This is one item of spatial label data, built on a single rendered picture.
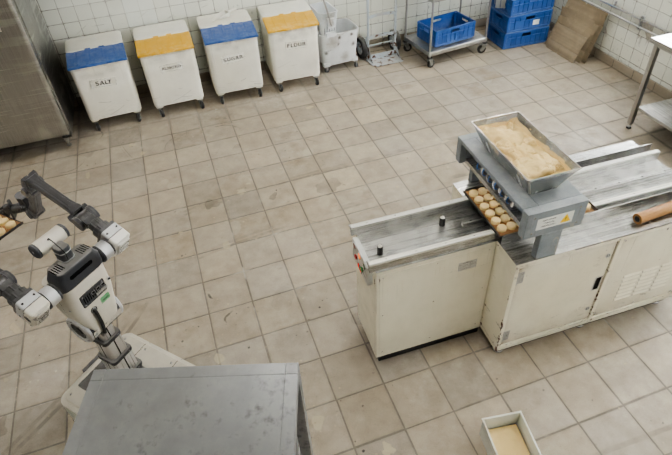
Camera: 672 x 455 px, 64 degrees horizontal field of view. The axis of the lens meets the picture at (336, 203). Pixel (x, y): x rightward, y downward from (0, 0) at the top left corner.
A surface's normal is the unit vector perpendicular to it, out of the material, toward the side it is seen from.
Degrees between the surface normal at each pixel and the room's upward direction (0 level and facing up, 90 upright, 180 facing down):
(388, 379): 0
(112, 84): 92
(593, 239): 0
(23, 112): 90
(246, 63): 92
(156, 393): 0
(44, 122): 90
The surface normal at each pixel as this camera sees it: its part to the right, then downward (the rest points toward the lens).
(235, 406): -0.05, -0.76
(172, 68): 0.34, 0.62
